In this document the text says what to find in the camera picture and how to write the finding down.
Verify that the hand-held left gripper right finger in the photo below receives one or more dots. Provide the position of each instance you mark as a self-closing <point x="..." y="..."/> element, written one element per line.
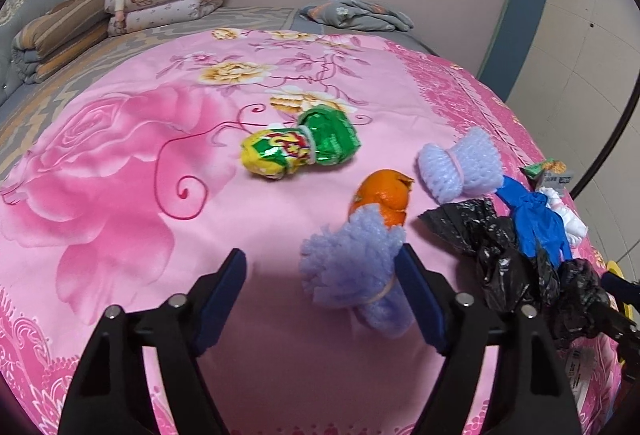
<point x="420" y="295"/>

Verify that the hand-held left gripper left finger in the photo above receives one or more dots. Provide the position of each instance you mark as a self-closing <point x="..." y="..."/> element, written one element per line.
<point x="222" y="295"/>

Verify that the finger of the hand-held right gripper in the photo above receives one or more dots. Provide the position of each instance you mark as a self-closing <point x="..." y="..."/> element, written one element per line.
<point x="617" y="325"/>
<point x="620" y="287"/>

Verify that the yellow round bin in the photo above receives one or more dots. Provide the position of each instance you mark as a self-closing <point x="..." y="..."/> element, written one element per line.
<point x="614" y="267"/>

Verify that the white tissue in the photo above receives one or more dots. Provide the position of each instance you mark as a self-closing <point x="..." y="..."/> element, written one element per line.
<point x="570" y="225"/>

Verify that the purple foam fruit net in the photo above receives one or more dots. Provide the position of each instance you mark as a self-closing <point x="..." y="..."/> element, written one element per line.
<point x="345" y="260"/>
<point x="465" y="160"/>

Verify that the black plastic bag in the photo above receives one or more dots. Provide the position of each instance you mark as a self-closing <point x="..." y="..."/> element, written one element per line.
<point x="500" y="255"/>

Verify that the orange peel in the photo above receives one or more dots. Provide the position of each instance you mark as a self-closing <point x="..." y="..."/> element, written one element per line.
<point x="382" y="197"/>

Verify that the blue plastic bag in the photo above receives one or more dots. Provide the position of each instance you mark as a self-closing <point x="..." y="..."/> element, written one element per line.
<point x="537" y="215"/>

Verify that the small green carton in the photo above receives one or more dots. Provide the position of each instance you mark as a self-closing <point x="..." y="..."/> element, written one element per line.
<point x="547" y="167"/>

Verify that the yellow green snack bag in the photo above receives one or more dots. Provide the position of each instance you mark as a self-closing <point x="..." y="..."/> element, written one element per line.
<point x="280" y="150"/>

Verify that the pink floral blanket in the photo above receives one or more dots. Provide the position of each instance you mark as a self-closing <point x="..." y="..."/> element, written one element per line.
<point x="150" y="195"/>

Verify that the white wardrobe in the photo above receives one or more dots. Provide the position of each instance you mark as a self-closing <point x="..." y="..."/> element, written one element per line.
<point x="575" y="40"/>

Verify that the grey flower print cloth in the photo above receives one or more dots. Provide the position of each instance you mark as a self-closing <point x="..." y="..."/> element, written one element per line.
<point x="350" y="15"/>

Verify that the folded striped blanket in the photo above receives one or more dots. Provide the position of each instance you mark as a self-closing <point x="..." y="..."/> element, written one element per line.
<point x="65" y="25"/>

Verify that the grey padded headboard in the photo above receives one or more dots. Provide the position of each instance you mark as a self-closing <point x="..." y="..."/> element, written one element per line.
<point x="6" y="65"/>

